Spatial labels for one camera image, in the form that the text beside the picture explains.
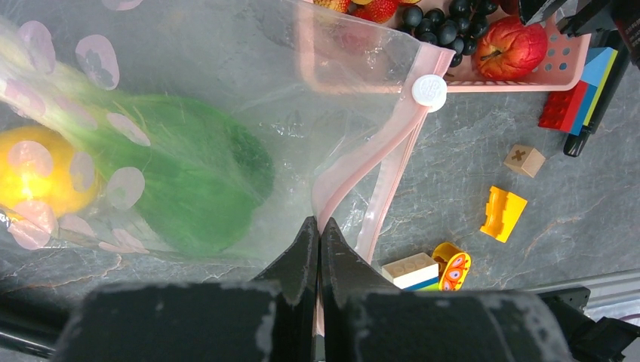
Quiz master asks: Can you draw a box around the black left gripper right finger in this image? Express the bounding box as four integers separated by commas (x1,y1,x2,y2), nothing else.
319,219,571,361

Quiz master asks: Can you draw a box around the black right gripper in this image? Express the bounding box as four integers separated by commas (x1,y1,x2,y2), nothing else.
518,0,639,67

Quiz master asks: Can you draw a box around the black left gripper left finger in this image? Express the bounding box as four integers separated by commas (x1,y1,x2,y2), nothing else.
53,217,319,361

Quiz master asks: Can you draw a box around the green white bok choy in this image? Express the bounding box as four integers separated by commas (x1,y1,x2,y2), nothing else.
1,29,275,256

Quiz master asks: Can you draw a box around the red lychee bunch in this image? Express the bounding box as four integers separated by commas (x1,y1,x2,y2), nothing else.
312,0,420,23

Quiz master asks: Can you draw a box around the clear zip top bag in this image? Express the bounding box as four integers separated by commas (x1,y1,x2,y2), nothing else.
0,0,457,281

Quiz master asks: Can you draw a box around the yellow lemon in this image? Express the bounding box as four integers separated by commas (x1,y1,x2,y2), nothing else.
1,125,103,218

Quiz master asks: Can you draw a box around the pink plastic basket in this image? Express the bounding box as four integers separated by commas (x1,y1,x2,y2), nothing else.
294,0,592,95

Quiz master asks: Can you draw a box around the white blue green brick stack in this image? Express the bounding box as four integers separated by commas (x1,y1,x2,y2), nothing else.
381,253,439,291

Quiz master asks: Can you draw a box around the small red apple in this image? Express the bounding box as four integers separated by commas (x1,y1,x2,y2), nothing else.
472,16,548,81

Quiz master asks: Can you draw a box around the red blue yellow brick block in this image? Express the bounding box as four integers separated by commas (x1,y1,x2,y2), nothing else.
538,47,618,136

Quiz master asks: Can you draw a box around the orange round patterned toy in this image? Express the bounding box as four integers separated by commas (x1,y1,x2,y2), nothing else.
432,242,472,291

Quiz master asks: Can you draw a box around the black grape bunch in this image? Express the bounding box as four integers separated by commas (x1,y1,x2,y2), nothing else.
397,0,499,68

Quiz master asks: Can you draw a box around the black microphone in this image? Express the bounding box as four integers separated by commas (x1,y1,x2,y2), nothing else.
563,31,632,158

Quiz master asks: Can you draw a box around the wooden cube with cross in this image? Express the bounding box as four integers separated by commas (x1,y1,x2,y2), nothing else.
503,144,546,178

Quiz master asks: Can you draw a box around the orange yellow toy piece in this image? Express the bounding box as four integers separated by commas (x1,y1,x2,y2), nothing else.
480,186,528,243

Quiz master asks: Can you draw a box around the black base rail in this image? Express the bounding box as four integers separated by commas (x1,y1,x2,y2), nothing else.
1,286,639,361

